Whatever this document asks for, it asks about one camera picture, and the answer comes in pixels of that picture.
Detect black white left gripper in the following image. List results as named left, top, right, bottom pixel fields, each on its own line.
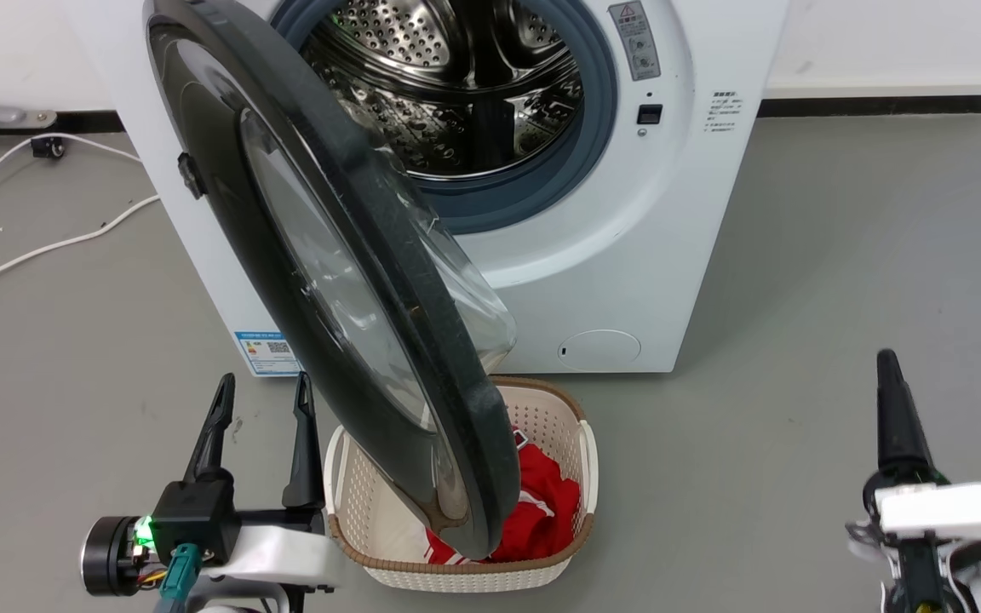
left=80, top=370, right=346, bottom=598

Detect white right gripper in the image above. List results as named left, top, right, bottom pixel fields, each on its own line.
left=846, top=348, right=981, bottom=564

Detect dark grey round washer door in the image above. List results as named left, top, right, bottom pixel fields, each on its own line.
left=143, top=0, right=523, bottom=562

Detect grey-blue rubber door gasket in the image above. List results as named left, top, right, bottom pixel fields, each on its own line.
left=269, top=0, right=620, bottom=236

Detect white front-load washing machine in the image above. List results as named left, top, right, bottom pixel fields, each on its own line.
left=60, top=0, right=790, bottom=380

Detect blue white energy label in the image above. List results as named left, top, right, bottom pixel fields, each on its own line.
left=232, top=329, right=303, bottom=378

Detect white plastic laundry basket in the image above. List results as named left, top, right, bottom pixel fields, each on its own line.
left=323, top=375, right=600, bottom=594

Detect red garment white stripes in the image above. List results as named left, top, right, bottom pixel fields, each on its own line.
left=422, top=426, right=583, bottom=567

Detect round white filter cover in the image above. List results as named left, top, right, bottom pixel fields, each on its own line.
left=556, top=328, right=643, bottom=373

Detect perforated steel washer drum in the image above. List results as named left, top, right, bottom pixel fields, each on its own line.
left=299, top=0, right=586, bottom=180

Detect grey warning sticker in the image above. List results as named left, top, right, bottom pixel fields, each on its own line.
left=608, top=0, right=663, bottom=83

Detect teal connector cable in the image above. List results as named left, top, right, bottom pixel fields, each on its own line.
left=153, top=543, right=204, bottom=613

